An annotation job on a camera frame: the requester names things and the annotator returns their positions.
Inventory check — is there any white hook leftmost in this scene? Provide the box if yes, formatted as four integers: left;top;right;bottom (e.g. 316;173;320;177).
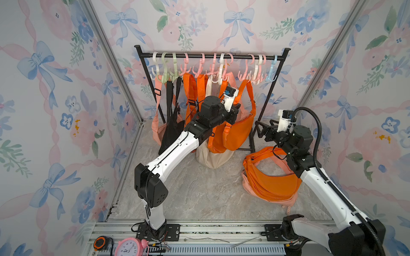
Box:
151;51;160;80

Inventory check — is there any orange black tape measure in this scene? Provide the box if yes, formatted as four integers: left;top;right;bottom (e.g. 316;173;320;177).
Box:
93;236;114;252

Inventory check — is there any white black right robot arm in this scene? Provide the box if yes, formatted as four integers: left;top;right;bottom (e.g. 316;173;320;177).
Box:
255;121;386;256

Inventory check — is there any pink crossbody bag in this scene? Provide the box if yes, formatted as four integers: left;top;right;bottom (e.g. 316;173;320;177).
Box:
151;79;167;145
241;156;300;214

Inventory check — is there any pink alarm clock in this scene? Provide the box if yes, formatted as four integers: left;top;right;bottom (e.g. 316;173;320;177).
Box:
115;237;149;256

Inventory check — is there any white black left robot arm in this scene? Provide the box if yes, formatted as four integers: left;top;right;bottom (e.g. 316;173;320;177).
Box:
134;96;241;239

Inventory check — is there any black clothes rack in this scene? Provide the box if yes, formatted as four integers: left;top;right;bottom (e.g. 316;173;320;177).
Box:
134;45;291;153

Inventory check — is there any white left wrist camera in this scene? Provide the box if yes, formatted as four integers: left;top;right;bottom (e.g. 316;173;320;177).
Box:
223;86;239;112

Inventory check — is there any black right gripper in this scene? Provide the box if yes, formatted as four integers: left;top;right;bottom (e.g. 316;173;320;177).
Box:
257;119;296;158

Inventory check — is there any beige crossbody bag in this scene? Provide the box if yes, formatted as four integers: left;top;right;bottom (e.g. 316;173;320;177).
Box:
195;75;235;169

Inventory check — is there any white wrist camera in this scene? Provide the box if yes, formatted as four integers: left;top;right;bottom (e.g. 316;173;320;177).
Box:
277;109;294;132
223;86;239;112

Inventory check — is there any black corrugated cable conduit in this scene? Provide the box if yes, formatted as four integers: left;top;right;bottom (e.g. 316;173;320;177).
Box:
289;106;387;256

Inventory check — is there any black crossbody bag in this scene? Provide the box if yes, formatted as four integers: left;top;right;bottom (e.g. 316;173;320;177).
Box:
159;77;185;155

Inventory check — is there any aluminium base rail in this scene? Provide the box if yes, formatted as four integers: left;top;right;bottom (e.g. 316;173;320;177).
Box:
84;219;363;256

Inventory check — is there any orange crossbody bag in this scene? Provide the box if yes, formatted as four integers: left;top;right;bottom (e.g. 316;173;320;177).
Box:
242;146;302;203
183;73;208;126
208;81;231;154
222;80;256;151

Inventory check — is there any light blue hook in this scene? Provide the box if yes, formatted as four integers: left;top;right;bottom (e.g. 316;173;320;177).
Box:
265;55;278;82

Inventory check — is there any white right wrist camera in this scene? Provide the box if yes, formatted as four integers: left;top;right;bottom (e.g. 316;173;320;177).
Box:
277;109;294;132

